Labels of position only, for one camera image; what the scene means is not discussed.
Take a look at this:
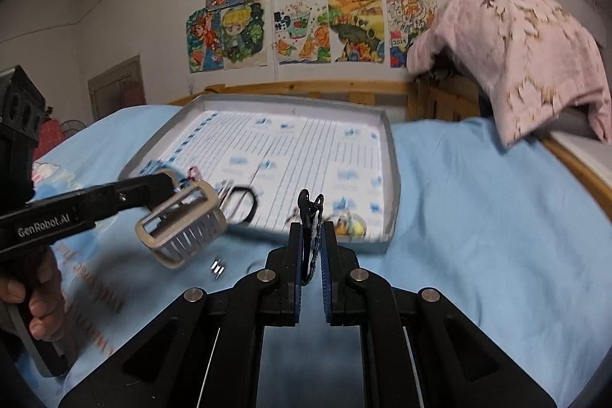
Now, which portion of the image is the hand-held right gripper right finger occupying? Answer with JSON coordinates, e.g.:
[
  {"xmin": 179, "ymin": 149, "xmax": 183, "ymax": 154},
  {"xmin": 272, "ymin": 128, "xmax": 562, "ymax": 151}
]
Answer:
[{"xmin": 320, "ymin": 221, "xmax": 558, "ymax": 408}]

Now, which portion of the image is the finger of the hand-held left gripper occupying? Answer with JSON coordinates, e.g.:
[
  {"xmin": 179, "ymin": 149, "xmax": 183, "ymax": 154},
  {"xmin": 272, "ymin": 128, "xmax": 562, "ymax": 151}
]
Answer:
[{"xmin": 91, "ymin": 169, "xmax": 181, "ymax": 224}]

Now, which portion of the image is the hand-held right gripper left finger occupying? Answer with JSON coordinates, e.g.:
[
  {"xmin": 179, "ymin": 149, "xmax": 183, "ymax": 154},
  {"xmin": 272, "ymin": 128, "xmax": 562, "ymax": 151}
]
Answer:
[{"xmin": 57, "ymin": 221, "xmax": 307, "ymax": 408}]

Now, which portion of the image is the black cord pendant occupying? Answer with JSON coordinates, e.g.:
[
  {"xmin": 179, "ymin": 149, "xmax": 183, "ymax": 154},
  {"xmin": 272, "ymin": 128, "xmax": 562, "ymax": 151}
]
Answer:
[{"xmin": 296, "ymin": 189, "xmax": 326, "ymax": 282}]

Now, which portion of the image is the blue smartwatch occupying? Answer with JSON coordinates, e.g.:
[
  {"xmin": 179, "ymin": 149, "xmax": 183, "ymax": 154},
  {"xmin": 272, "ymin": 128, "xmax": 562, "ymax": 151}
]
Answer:
[{"xmin": 135, "ymin": 169, "xmax": 228, "ymax": 269}]

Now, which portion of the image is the black braided bracelet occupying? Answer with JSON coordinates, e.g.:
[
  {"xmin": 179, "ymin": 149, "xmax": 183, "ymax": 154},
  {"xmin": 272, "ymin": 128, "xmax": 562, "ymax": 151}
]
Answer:
[{"xmin": 222, "ymin": 185, "xmax": 260, "ymax": 224}]

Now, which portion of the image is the grey cardboard box lid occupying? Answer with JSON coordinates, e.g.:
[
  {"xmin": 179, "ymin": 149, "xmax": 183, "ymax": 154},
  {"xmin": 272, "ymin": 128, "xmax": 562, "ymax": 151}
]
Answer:
[{"xmin": 117, "ymin": 95, "xmax": 401, "ymax": 255}]

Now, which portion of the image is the person's left hand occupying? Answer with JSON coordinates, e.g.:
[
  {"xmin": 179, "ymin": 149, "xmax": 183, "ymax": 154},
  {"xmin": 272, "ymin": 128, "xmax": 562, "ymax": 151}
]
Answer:
[{"xmin": 0, "ymin": 245, "xmax": 65, "ymax": 342}]

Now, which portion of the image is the red crate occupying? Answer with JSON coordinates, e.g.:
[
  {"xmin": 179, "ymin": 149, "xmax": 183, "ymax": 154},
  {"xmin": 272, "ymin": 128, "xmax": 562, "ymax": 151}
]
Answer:
[{"xmin": 33, "ymin": 120, "xmax": 65, "ymax": 163}]

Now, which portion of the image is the brown wooden door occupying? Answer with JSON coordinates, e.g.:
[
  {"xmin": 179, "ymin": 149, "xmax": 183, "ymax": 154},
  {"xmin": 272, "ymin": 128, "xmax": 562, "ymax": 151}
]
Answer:
[{"xmin": 87, "ymin": 55, "xmax": 145, "ymax": 122}]

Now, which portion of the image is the blue printed blanket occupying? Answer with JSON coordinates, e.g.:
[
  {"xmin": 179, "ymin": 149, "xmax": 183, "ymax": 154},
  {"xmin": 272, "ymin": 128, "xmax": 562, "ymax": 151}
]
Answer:
[{"xmin": 0, "ymin": 104, "xmax": 612, "ymax": 408}]

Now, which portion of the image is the white mattress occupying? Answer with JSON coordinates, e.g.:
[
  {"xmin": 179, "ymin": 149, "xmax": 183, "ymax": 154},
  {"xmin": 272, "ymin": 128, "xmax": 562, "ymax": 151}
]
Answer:
[{"xmin": 555, "ymin": 133, "xmax": 612, "ymax": 193}]

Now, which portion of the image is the pink floral cloth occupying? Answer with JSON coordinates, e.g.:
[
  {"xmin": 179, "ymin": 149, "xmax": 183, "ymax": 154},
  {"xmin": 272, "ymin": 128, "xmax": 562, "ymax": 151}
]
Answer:
[{"xmin": 406, "ymin": 0, "xmax": 612, "ymax": 150}]

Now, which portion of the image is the wire fan guard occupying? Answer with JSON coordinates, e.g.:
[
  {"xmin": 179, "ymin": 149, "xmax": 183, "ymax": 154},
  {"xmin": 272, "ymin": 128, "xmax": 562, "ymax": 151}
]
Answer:
[{"xmin": 60, "ymin": 118, "xmax": 89, "ymax": 138}]

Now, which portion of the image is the wooden bed frame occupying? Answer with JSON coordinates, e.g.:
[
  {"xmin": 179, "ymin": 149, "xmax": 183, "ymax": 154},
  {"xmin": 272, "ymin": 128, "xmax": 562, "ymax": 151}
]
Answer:
[{"xmin": 167, "ymin": 80, "xmax": 612, "ymax": 218}]

